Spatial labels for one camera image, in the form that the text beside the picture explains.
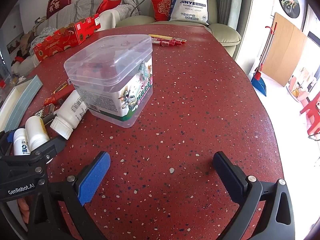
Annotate wooden board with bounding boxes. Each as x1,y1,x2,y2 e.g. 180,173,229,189
262,12,308,87

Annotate red patterned cushion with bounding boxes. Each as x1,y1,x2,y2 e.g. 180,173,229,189
151,0,173,22

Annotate narrow red case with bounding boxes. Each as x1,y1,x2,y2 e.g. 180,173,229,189
51,84,75,103

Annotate grey striped sofa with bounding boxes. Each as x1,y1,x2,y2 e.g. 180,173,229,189
7,0,140,64

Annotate round black wall decoration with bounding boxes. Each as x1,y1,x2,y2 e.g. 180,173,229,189
278,0,300,19

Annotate red cushion gold characters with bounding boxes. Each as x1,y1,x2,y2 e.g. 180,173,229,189
46,0,73,18

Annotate plain red cushion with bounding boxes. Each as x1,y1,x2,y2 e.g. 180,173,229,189
96,0,122,15

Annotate pink children's toy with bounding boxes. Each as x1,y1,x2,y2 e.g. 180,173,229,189
287,67,318,103

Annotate red plastic stool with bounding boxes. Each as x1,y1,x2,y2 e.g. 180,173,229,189
299,97,320,138

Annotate white bottle yellow label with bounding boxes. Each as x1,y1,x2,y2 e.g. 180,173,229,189
25,116,50,151

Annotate dark ornate case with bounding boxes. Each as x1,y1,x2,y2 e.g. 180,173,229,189
32,105,55,118

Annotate red cardboard fruit box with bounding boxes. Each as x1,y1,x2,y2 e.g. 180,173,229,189
33,14,102,62

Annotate landscape painting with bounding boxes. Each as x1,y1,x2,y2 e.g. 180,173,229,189
6,33,25,55

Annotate yellow blade box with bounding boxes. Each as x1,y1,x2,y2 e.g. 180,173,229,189
54,81,70,92

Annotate grey vertical radiator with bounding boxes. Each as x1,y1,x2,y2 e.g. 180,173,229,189
214,0,250,29

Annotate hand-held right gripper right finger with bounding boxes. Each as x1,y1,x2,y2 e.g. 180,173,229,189
212,151,295,240

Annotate large white bottle barcode label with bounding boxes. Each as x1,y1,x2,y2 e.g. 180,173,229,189
50,90,88,140

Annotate blue dustpan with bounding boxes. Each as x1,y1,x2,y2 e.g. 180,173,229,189
251,72,267,97

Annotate white bottle blue logo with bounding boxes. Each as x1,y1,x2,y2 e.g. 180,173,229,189
13,128,32,156

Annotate grey blue crumpled cloth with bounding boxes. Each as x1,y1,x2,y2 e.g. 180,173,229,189
37,26,62,43

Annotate pile of dark clothes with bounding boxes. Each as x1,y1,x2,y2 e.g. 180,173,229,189
7,17,50,63

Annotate clear plastic box cartoon label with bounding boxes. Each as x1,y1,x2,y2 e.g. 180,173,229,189
63,34,153,128

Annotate white blue tote bag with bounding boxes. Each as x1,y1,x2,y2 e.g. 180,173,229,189
168,0,210,26

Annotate shallow white tray box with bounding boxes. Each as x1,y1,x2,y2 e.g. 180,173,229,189
0,75,43,133

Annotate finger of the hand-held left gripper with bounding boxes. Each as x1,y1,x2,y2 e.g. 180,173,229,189
30,137,67,165
0,130,14,157

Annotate person's left hand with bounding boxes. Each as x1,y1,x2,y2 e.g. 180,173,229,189
17,196,30,227

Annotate pale green armchair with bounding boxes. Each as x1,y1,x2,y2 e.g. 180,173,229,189
116,0,242,58

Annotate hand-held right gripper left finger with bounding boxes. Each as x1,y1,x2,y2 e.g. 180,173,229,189
26,151,111,240

